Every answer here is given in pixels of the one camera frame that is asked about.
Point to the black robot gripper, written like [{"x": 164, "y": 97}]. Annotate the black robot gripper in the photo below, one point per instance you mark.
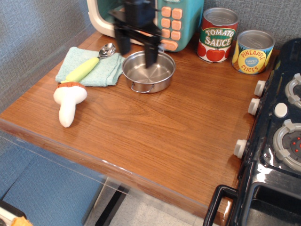
[{"x": 136, "y": 22}]

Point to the stainless steel pan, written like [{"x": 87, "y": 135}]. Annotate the stainless steel pan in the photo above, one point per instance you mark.
[{"x": 153, "y": 79}]

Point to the light blue folded cloth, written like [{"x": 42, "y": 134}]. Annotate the light blue folded cloth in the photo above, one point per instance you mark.
[{"x": 105, "y": 73}]

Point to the teal toy microwave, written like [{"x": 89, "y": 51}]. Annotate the teal toy microwave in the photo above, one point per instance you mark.
[{"x": 177, "y": 20}]

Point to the tomato sauce can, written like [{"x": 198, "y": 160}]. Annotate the tomato sauce can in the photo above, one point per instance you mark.
[{"x": 218, "y": 29}]

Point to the plush white mushroom toy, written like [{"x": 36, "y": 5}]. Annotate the plush white mushroom toy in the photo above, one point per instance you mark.
[{"x": 68, "y": 95}]

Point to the pineapple slices can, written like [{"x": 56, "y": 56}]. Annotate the pineapple slices can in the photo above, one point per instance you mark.
[{"x": 252, "y": 51}]

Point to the black toy stove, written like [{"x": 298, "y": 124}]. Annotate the black toy stove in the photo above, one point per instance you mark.
[{"x": 269, "y": 179}]

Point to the orange object in corner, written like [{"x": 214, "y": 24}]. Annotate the orange object in corner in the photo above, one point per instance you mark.
[{"x": 21, "y": 221}]

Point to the spoon with green handle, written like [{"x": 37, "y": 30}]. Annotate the spoon with green handle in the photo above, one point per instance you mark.
[{"x": 85, "y": 68}]

